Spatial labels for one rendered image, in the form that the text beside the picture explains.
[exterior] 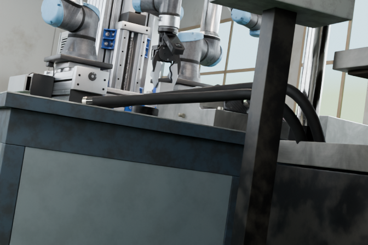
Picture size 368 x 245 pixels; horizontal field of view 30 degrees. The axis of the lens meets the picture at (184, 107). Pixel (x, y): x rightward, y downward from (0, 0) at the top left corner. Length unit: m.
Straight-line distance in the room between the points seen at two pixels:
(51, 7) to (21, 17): 6.67
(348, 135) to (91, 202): 0.99
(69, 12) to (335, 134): 1.12
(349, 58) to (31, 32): 7.81
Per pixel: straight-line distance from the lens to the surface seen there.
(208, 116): 2.07
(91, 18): 2.82
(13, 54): 9.32
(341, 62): 1.84
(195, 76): 2.99
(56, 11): 2.71
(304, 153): 1.73
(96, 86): 2.66
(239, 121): 2.07
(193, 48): 3.01
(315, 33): 1.88
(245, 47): 7.66
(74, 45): 2.81
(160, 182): 1.86
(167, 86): 2.38
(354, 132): 2.43
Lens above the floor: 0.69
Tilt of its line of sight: 5 degrees up
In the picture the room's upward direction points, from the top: 8 degrees clockwise
